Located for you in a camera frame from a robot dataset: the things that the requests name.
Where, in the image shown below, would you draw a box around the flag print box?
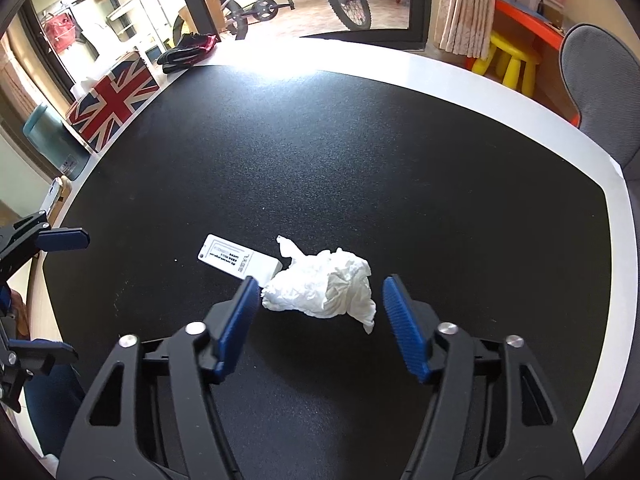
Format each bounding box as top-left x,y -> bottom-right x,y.
65,52 -> 161,155

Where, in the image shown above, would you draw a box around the white metal rack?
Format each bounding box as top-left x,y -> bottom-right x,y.
107,0 -> 176,63

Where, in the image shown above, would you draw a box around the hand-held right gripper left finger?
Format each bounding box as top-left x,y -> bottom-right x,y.
55,276 -> 262,480

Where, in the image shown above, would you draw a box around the black gloves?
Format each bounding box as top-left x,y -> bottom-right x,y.
156,31 -> 221,73

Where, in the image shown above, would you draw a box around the grey sofa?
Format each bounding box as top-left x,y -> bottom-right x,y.
559,22 -> 640,181

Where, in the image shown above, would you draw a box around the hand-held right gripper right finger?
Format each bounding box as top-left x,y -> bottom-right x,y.
382,274 -> 586,480

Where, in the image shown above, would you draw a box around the small white tissue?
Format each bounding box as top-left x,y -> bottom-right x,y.
261,235 -> 378,335

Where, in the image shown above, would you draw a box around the person's blue jeans leg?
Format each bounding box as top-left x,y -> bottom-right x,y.
22,360 -> 88,461

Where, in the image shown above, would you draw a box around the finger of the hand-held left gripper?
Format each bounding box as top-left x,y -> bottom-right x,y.
0,212 -> 91,281
0,337 -> 80,411

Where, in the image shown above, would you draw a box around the orange desk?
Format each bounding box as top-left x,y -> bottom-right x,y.
465,0 -> 583,128

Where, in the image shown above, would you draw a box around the red bag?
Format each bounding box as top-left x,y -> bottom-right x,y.
42,12 -> 81,53

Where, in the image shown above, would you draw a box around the bicycle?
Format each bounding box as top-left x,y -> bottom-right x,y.
172,0 -> 373,41

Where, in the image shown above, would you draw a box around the teal water jug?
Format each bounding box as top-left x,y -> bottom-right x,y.
22,104 -> 92,181

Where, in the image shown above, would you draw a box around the cardboard box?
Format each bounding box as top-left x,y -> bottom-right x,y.
177,0 -> 226,36

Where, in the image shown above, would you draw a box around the beige patterned curtain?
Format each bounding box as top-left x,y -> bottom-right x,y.
432,0 -> 498,58

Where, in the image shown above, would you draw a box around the yellow plastic stool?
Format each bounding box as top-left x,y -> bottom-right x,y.
470,30 -> 543,98

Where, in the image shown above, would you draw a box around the small white box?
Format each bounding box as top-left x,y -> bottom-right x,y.
40,176 -> 72,226

